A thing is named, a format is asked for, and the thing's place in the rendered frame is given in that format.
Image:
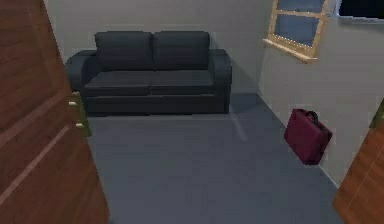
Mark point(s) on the dark grey sofa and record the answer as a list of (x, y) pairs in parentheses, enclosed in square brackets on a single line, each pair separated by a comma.
[(150, 80)]

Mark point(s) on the dark red briefcase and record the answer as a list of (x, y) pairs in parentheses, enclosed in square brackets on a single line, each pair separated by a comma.
[(306, 137)]

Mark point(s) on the wooden framed window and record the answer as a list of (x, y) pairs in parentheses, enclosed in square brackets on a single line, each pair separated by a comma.
[(296, 28)]

